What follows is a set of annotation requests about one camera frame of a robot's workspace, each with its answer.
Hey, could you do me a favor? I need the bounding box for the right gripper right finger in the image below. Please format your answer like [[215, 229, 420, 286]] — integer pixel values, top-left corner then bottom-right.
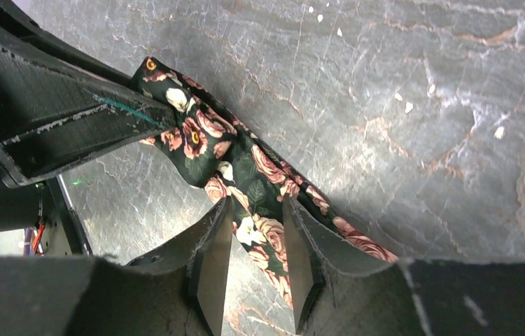
[[283, 197, 525, 335]]

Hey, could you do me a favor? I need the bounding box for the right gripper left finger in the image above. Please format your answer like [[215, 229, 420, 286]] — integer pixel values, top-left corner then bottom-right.
[[0, 197, 232, 335]]

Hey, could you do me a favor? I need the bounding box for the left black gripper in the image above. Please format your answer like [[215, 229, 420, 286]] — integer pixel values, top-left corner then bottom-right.
[[0, 27, 175, 256]]

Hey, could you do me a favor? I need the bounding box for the black pink rose tie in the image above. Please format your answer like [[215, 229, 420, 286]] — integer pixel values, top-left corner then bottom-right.
[[132, 57, 397, 304]]

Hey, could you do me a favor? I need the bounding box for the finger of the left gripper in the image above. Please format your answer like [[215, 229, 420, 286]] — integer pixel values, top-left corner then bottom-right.
[[0, 0, 130, 86]]

